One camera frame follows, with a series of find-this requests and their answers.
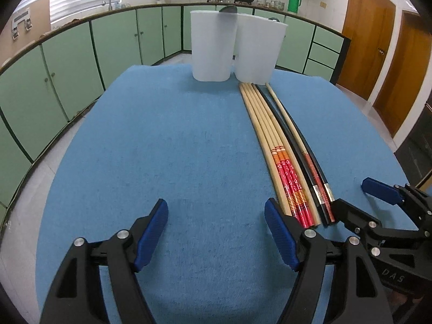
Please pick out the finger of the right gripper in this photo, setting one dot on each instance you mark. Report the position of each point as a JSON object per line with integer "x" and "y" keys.
{"x": 369, "y": 228}
{"x": 411, "y": 200}

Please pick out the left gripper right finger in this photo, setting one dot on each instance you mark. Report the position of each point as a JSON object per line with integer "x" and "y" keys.
{"x": 356, "y": 295}

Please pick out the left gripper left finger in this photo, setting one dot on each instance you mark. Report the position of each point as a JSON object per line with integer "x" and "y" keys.
{"x": 76, "y": 294}

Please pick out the black chopstick silver band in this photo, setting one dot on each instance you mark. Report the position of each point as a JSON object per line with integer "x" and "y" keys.
{"x": 305, "y": 177}

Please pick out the silver metal spoon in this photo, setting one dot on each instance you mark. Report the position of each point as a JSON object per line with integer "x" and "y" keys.
{"x": 229, "y": 9}

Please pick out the plain bamboo chopstick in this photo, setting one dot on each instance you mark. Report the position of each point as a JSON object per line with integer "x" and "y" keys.
{"x": 273, "y": 171}

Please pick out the green kitchen base cabinets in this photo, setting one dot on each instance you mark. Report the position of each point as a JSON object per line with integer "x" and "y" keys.
{"x": 48, "y": 84}

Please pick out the red patterned bamboo chopstick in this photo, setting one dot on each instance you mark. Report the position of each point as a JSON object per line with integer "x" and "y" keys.
{"x": 296, "y": 204}

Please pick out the beige chopstick dark red end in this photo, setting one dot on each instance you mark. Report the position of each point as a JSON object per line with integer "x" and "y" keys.
{"x": 314, "y": 171}

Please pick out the wooden door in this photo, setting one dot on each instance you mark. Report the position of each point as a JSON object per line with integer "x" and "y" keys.
{"x": 369, "y": 25}
{"x": 406, "y": 74}

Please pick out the blue table cloth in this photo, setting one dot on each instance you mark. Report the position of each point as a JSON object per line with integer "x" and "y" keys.
{"x": 157, "y": 133}

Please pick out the right white plastic container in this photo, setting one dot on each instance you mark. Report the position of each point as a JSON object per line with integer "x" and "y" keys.
{"x": 259, "y": 41}

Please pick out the white plastic container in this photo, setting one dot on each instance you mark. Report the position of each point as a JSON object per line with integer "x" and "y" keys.
{"x": 213, "y": 35}
{"x": 259, "y": 41}

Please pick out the green thermos jug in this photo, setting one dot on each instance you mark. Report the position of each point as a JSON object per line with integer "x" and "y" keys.
{"x": 293, "y": 6}

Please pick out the left white plastic container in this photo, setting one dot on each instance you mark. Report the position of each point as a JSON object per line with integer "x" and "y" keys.
{"x": 213, "y": 35}

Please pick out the glass jars on counter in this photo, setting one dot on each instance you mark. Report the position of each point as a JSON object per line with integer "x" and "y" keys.
{"x": 271, "y": 4}

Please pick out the cardboard panel with device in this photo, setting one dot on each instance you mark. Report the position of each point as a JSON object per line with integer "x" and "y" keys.
{"x": 24, "y": 27}

